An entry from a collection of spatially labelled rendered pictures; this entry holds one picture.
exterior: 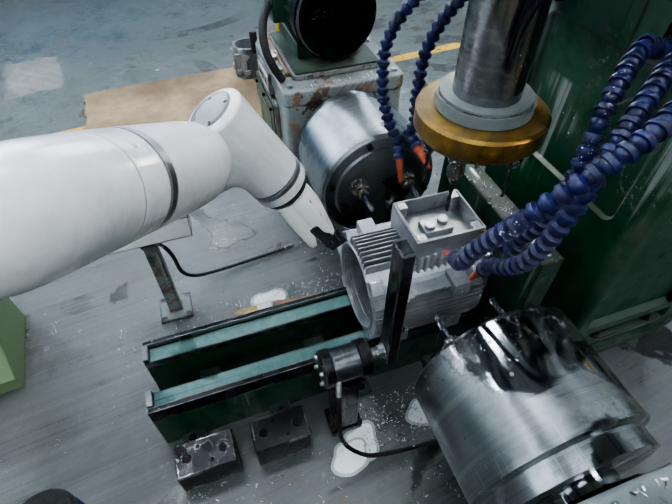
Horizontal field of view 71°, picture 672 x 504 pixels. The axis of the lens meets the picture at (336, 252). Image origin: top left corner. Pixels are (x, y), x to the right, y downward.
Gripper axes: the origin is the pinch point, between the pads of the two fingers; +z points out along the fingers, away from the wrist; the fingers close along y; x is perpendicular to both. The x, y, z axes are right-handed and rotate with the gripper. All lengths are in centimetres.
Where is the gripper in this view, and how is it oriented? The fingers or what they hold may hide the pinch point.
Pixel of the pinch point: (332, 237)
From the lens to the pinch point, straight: 80.8
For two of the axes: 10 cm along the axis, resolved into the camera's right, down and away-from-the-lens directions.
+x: 8.2, -5.5, -1.7
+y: 3.3, 7.0, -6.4
